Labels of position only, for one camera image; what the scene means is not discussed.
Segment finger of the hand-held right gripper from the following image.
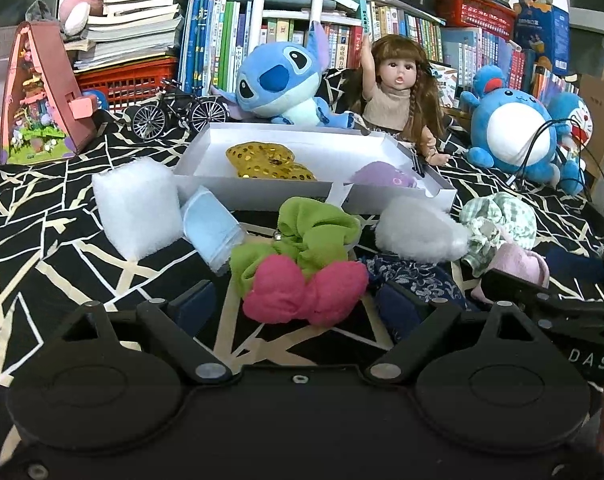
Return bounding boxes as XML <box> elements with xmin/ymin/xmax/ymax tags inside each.
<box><xmin>479</xmin><ymin>270</ymin><xmax>604</xmax><ymax>320</ymax></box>
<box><xmin>546</xmin><ymin>250</ymin><xmax>604</xmax><ymax>286</ymax></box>

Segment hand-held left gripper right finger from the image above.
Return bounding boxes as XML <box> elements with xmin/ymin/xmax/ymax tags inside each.
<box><xmin>367</xmin><ymin>285</ymin><xmax>547</xmax><ymax>383</ymax></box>

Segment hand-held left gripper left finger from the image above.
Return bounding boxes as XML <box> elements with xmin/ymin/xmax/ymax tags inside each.
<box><xmin>57</xmin><ymin>280</ymin><xmax>233</xmax><ymax>383</ymax></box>

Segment light pink cloth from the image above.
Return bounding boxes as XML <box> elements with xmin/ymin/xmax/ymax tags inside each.
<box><xmin>472</xmin><ymin>242</ymin><xmax>551</xmax><ymax>301</ymax></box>

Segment navy floral cloth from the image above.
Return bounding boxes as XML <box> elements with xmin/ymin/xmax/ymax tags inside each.
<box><xmin>362</xmin><ymin>255</ymin><xmax>477</xmax><ymax>311</ymax></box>

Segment green checked scrunchie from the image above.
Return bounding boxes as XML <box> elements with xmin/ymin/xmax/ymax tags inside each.
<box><xmin>459</xmin><ymin>194</ymin><xmax>537</xmax><ymax>277</ymax></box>

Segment light blue cloth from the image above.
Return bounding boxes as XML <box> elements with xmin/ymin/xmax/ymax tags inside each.
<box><xmin>180</xmin><ymin>186</ymin><xmax>245</xmax><ymax>275</ymax></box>

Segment white fluffy ball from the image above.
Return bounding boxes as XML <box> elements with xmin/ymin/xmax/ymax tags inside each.
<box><xmin>374</xmin><ymin>196</ymin><xmax>471</xmax><ymax>265</ymax></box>

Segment pink scrunchie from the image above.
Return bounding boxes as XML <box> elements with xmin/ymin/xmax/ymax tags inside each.
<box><xmin>242</xmin><ymin>254</ymin><xmax>370</xmax><ymax>326</ymax></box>

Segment white plush cube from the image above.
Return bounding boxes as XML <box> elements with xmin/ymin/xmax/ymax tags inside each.
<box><xmin>91</xmin><ymin>156</ymin><xmax>183</xmax><ymax>262</ymax></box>

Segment white cardboard box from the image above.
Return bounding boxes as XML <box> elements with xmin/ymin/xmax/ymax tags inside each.
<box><xmin>173</xmin><ymin>122</ymin><xmax>457</xmax><ymax>215</ymax></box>

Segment blue cat plush toy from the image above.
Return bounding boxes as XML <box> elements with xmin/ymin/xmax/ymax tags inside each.
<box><xmin>546</xmin><ymin>91</ymin><xmax>595</xmax><ymax>196</ymax></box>

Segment white paper tag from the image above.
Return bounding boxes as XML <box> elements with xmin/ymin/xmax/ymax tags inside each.
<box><xmin>327</xmin><ymin>181</ymin><xmax>355</xmax><ymax>207</ymax></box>

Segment purple plush toy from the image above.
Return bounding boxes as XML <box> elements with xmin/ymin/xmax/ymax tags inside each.
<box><xmin>349</xmin><ymin>161</ymin><xmax>427</xmax><ymax>190</ymax></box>

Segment round blue plush toy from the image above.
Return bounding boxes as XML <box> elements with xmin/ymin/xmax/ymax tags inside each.
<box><xmin>459</xmin><ymin>65</ymin><xmax>572</xmax><ymax>183</ymax></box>

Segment black patterned blanket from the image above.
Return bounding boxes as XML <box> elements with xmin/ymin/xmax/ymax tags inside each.
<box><xmin>0</xmin><ymin>67</ymin><xmax>604</xmax><ymax>396</ymax></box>

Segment brown cardboard box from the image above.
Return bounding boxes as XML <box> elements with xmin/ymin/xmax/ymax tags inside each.
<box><xmin>579</xmin><ymin>74</ymin><xmax>604</xmax><ymax>181</ymax></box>

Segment gold sequin scrunchie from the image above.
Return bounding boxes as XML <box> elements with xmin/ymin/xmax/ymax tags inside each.
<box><xmin>225</xmin><ymin>142</ymin><xmax>317</xmax><ymax>182</ymax></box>

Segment miniature black bicycle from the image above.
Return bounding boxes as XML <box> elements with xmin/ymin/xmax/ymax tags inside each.
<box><xmin>132</xmin><ymin>78</ymin><xmax>229</xmax><ymax>140</ymax></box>

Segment white printed box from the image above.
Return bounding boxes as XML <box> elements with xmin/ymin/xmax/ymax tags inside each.
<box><xmin>429</xmin><ymin>62</ymin><xmax>475</xmax><ymax>108</ymax></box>

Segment brown-haired doll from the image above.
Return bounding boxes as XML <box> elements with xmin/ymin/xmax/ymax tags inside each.
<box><xmin>352</xmin><ymin>35</ymin><xmax>453</xmax><ymax>167</ymax></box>

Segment small blue toy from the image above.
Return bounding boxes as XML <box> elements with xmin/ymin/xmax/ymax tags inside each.
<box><xmin>82</xmin><ymin>89</ymin><xmax>110</xmax><ymax>111</ymax></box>

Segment blue cardboard box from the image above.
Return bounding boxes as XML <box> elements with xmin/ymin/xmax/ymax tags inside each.
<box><xmin>512</xmin><ymin>0</ymin><xmax>571</xmax><ymax>77</ymax></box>

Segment red plastic basket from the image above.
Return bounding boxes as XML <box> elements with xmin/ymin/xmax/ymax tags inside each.
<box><xmin>436</xmin><ymin>0</ymin><xmax>517</xmax><ymax>38</ymax></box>
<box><xmin>74</xmin><ymin>57</ymin><xmax>179</xmax><ymax>113</ymax></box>

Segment blue alien plush toy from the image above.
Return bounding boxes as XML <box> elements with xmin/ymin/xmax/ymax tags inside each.
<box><xmin>209</xmin><ymin>22</ymin><xmax>357</xmax><ymax>128</ymax></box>

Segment pink triangular dollhouse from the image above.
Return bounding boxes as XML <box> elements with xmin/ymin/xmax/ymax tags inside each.
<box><xmin>0</xmin><ymin>21</ymin><xmax>98</xmax><ymax>166</ymax></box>

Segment row of books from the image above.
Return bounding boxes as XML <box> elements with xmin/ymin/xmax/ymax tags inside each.
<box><xmin>177</xmin><ymin>0</ymin><xmax>582</xmax><ymax>106</ymax></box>

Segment stack of books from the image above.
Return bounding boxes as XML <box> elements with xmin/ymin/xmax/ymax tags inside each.
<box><xmin>72</xmin><ymin>0</ymin><xmax>185</xmax><ymax>71</ymax></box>

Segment grey plush toy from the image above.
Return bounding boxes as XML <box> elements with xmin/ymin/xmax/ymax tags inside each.
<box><xmin>24</xmin><ymin>0</ymin><xmax>58</xmax><ymax>28</ymax></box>

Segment black cable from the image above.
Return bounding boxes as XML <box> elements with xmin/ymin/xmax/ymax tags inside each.
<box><xmin>506</xmin><ymin>119</ymin><xmax>604</xmax><ymax>211</ymax></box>

